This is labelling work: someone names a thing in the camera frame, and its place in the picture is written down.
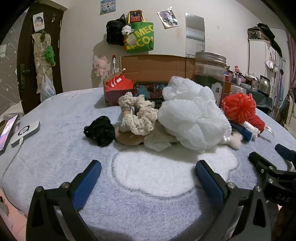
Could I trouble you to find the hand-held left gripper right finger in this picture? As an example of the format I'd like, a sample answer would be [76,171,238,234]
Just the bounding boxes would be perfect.
[195,160,272,241]

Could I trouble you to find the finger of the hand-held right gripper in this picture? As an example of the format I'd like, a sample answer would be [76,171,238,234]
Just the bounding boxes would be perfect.
[248,152,278,173]
[275,144,296,172]

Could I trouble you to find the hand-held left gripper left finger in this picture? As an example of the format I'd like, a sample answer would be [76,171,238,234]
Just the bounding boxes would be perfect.
[26,160,102,241]

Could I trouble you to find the off-white cotton ball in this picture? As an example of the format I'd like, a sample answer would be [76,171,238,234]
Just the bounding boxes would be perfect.
[228,134,244,150]

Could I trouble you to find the red knitted scrunchie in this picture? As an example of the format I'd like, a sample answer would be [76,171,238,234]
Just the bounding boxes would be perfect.
[250,115,265,134]

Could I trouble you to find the black scrunchie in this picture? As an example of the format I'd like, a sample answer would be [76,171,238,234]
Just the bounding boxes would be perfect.
[84,116,116,147]

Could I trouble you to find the red mesh bath pouf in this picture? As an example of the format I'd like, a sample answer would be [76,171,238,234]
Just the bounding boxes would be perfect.
[221,93,257,124]

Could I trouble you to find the white mesh bath pouf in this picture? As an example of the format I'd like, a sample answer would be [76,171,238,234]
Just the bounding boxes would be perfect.
[158,76,232,153]

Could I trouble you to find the cream crochet scrunchie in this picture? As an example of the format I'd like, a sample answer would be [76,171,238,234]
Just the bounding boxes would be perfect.
[118,92,158,136]

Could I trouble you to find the cardboard box with red inside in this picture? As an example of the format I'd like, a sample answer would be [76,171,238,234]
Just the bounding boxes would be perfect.
[103,54,197,107]

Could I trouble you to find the blue and white plastic tool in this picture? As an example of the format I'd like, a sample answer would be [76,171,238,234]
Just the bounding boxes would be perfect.
[228,120,261,142]

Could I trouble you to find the table with dark green cloth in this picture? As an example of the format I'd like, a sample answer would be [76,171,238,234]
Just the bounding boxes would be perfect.
[224,81,274,114]

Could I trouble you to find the beige round powder puff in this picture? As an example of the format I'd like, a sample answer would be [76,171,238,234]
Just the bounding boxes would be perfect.
[115,129,144,146]

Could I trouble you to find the steel kettle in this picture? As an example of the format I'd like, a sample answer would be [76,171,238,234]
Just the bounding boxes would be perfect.
[257,75,272,96]

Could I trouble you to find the white power bank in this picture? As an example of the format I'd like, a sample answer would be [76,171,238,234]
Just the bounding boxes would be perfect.
[11,120,40,148]

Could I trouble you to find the pink curtain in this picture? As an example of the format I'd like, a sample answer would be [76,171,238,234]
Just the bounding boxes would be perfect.
[285,30,296,127]

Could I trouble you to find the row of cosmetic bottles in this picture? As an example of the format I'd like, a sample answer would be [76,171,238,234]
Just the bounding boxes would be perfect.
[225,65,260,85]

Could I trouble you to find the smartphone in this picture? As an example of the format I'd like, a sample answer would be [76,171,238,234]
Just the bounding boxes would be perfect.
[0,114,19,156]

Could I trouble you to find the white cabinet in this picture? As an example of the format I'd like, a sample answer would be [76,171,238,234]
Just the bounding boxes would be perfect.
[248,39,283,80]

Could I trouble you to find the large glass jar metal lid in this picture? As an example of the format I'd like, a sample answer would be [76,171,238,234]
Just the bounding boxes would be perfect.
[194,52,227,108]

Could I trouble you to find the clear plastic bag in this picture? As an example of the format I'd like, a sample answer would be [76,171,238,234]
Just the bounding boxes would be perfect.
[40,74,56,103]

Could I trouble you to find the floral printed case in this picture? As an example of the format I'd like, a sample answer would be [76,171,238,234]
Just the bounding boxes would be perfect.
[133,82,172,110]

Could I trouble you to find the pink plush toy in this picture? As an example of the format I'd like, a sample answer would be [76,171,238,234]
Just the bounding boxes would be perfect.
[93,56,107,77]

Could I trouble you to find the dark storage bag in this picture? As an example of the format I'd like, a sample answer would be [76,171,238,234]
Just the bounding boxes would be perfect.
[247,23,276,40]

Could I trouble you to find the green plush toy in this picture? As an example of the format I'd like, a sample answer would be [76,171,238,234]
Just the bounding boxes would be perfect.
[44,46,56,67]

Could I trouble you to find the clear hanging organizer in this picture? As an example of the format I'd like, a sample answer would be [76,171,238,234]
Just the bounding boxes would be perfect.
[32,32,52,78]

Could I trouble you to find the dark wooden door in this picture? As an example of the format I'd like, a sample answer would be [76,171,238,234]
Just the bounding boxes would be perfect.
[17,4,64,114]

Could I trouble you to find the black backpack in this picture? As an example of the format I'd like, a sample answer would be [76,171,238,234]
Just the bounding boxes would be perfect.
[106,14,127,46]

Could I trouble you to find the green tote bag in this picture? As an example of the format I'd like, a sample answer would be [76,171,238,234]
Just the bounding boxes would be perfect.
[124,11,155,53]

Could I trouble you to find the photo on door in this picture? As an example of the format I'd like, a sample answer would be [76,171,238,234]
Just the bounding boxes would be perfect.
[33,14,45,32]

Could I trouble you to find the red framed picture card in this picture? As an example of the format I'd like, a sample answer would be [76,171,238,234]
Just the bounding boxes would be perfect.
[128,10,142,23]

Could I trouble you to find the metal door handle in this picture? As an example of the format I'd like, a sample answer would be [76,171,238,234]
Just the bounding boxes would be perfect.
[20,63,31,90]

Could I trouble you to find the wall mirror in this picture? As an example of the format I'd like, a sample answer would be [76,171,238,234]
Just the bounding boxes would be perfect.
[185,13,206,58]

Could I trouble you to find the wall photo prints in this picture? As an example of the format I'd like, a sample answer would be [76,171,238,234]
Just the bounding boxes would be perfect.
[157,10,180,29]

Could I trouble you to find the blue wall poster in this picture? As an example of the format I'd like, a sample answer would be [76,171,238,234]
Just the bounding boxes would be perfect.
[100,0,116,15]

